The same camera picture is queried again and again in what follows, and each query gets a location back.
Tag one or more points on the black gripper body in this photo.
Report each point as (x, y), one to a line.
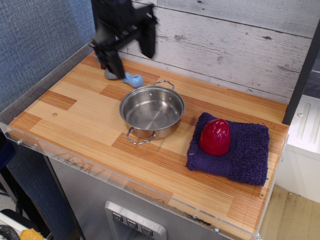
(124, 18)

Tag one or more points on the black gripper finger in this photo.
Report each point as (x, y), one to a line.
(147, 38)
(110, 60)

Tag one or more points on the red toy pepper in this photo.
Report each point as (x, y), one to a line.
(215, 138)

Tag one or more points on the grey and blue toy scoop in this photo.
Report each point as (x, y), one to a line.
(134, 81)

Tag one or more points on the stainless steel pot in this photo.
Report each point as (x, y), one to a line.
(152, 112)

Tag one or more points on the purple folded towel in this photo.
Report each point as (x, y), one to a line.
(246, 161)

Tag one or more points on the silver control panel with buttons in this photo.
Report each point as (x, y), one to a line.
(126, 224)

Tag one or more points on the yellow object at corner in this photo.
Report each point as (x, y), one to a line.
(30, 234)

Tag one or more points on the white side counter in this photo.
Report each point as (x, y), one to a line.
(299, 168)

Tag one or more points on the clear acrylic front guard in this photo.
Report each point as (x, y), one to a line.
(147, 180)

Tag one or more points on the dark left shelf post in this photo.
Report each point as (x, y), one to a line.
(105, 36)

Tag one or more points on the dark shelf post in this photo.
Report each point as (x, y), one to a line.
(105, 36)
(303, 78)

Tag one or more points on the dark right shelf post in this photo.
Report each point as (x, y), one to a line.
(303, 78)

